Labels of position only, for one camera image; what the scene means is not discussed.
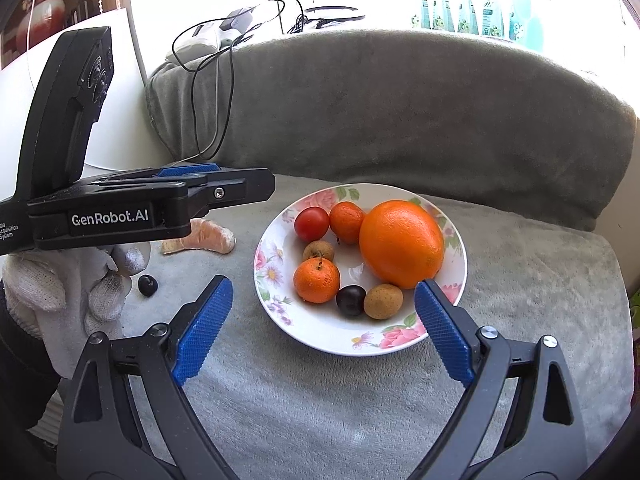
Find large red tomato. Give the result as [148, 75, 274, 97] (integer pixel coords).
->
[294, 207, 330, 243]

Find black sleeved left forearm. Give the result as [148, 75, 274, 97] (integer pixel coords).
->
[1, 289, 61, 429]

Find brown kiwi fruit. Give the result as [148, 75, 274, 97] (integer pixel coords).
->
[363, 284, 404, 321]

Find large orange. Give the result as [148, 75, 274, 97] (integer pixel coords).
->
[359, 200, 445, 289]

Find grey sofa blanket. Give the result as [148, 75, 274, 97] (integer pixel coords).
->
[29, 28, 637, 480]

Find small tangerine with stem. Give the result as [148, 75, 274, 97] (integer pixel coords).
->
[293, 257, 341, 304]

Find teal bottle pack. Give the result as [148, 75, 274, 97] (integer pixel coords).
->
[410, 0, 544, 52]

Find white power strip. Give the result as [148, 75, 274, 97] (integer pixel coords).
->
[165, 6, 256, 65]

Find white gloved left hand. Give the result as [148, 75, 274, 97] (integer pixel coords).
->
[2, 242, 151, 379]

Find dark plum in plate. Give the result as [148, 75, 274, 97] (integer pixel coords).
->
[335, 285, 367, 318]

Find floral white plate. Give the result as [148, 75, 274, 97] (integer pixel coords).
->
[254, 183, 469, 356]

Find small brown longan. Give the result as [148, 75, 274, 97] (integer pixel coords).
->
[303, 240, 335, 261]

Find peeled pomelo segment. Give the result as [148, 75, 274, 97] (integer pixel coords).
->
[160, 218, 236, 255]

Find dark plum on blanket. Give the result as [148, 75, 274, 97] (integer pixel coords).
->
[137, 274, 158, 298]

